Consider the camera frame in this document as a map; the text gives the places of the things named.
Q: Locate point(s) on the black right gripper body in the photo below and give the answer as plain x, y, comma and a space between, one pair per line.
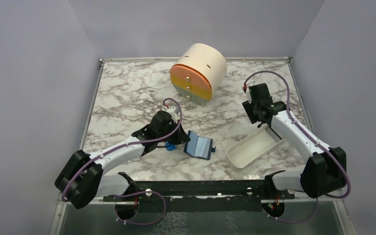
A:
250, 108

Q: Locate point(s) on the blue card holder wallet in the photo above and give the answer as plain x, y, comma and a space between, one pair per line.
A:
199, 146

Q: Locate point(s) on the white rectangular plastic tray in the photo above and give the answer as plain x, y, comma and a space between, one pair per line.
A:
253, 146

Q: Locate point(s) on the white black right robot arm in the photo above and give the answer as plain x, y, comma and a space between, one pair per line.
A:
325, 168

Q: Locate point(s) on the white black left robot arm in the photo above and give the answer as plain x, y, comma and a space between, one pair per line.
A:
80, 178

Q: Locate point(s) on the small blue plastic box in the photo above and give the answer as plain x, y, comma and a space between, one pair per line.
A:
170, 147

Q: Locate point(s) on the round beige drawer cabinet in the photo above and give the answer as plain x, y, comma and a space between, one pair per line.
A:
198, 73

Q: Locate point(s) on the black metal base rail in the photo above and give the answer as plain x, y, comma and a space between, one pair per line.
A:
199, 196

